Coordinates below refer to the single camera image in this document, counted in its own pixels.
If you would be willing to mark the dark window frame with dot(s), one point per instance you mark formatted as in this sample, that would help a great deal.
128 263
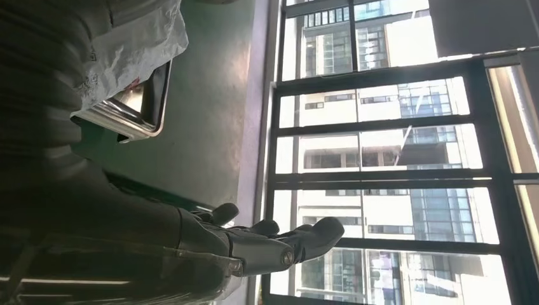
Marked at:
379 179

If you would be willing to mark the dark green table mat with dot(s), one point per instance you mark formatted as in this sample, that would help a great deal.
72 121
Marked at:
210 50

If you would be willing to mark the white scale with steel tray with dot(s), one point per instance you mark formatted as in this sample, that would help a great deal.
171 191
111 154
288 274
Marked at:
141 113

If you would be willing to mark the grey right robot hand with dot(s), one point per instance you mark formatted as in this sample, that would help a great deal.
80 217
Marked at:
105 235

